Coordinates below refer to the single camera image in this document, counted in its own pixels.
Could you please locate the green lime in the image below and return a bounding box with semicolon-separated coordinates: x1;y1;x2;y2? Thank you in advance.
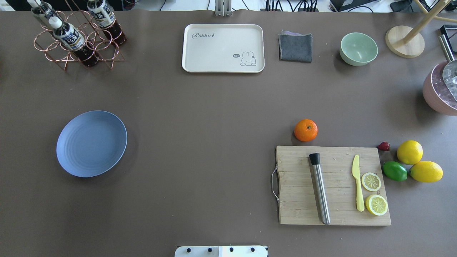
382;161;408;182

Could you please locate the green bowl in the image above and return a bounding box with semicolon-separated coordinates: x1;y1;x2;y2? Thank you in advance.
340;32;378;66

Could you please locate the dark tea bottle front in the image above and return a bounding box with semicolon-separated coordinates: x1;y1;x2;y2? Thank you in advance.
49;17;98;67

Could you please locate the cream rabbit tray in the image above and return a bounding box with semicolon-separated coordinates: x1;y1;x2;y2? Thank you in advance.
181;24;265;73

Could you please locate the steel ice scoop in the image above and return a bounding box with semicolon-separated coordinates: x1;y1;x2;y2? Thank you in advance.
439;34;457;100

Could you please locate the grey folded cloth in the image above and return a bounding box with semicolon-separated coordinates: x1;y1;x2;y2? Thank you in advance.
278;31;313;63

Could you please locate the wooden cup tree stand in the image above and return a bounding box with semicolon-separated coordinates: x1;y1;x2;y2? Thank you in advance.
385;0;457;58

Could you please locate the copper wire bottle rack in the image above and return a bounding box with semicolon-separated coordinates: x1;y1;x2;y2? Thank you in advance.
28;0;127;70

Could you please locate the yellow lemon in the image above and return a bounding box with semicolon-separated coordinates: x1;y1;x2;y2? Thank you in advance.
410;161;443;183
397;140;423;165

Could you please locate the wooden cutting board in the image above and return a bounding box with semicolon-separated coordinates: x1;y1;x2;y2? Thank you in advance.
276;145;391;226

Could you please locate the dark tea bottle middle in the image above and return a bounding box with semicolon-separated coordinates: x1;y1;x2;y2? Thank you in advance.
87;0;127;45

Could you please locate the blue plate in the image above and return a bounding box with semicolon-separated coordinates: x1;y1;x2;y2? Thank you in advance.
56;110;127;178

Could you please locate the pink ice bucket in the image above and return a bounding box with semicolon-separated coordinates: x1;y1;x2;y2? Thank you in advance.
422;61;457;116

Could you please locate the lemon half slice upper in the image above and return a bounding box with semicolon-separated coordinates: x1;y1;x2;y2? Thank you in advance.
361;172;382;192

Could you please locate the steel muddler black tip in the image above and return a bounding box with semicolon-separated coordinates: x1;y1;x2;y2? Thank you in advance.
309;153;331;225

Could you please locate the red strawberry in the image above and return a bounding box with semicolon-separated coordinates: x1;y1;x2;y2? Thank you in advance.
377;141;390;152

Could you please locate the yellow plastic knife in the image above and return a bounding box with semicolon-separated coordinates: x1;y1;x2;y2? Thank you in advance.
352;155;365;212

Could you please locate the orange mandarin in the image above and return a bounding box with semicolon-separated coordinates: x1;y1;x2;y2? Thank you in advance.
294;119;318;142

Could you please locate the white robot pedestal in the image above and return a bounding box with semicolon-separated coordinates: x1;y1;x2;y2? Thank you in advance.
174;245;269;257

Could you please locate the lemon half slice lower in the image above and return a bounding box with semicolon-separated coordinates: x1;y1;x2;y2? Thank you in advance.
365;194;388;215

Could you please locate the lemon half slice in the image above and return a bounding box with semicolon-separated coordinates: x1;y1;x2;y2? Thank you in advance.
365;194;388;215
361;172;382;192

